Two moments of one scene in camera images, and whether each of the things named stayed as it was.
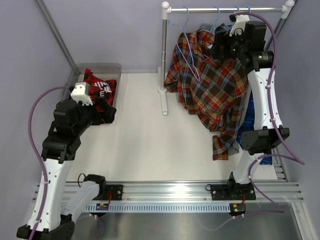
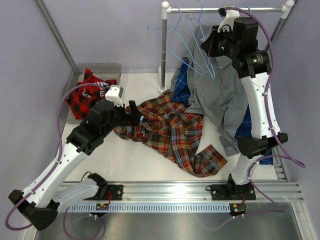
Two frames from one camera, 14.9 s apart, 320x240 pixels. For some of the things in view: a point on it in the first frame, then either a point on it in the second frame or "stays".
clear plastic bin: [107, 71] stays
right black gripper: [223, 39] stays
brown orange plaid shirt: [209, 85] → [175, 131]
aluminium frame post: [58, 36] stays
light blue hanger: [213, 27] → [206, 57]
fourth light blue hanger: [249, 8] stays
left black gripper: [105, 116] → [132, 119]
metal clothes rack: [166, 9] stays
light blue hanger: [197, 74] → [175, 30]
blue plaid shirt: [248, 125] → [182, 93]
